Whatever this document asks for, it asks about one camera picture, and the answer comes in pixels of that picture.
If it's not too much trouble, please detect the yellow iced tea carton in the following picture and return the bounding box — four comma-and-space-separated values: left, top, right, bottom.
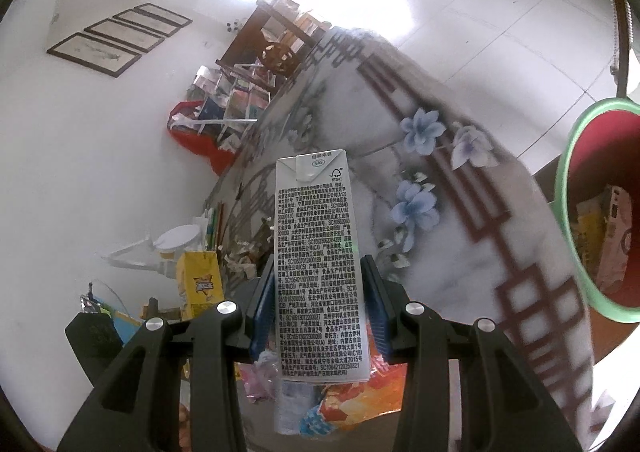
176, 252, 224, 320

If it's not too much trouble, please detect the orange snack bag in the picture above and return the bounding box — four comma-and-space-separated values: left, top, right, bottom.
299, 356, 407, 437

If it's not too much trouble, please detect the white milk carton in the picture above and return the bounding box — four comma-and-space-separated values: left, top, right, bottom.
273, 150, 370, 384

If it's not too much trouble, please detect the pink foil snack bag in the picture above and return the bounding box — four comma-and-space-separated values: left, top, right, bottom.
238, 349, 280, 403

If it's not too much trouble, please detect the clear plastic water bottle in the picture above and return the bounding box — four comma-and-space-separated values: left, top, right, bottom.
273, 380, 317, 436

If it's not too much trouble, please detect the white paper wrapper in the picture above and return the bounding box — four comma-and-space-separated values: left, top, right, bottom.
220, 240, 272, 280

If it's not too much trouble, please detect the white desk lamp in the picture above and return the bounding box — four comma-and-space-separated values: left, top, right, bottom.
101, 224, 202, 279

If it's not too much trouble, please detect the red cloth bag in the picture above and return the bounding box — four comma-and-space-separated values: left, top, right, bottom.
166, 100, 236, 176

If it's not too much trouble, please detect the red bin with green rim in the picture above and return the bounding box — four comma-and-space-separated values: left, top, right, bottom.
552, 98, 639, 324

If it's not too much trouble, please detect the white magazine rack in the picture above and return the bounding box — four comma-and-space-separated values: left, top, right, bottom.
188, 65, 271, 150

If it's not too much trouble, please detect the framed picture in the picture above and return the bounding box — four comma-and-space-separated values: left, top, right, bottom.
47, 33, 141, 78
134, 2, 192, 27
113, 9, 180, 37
84, 19, 164, 53

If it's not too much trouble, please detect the dark wooden chair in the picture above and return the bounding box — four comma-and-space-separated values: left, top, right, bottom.
216, 0, 332, 94

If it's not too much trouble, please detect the wooden chair at right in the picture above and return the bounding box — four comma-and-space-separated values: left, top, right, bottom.
610, 0, 639, 98

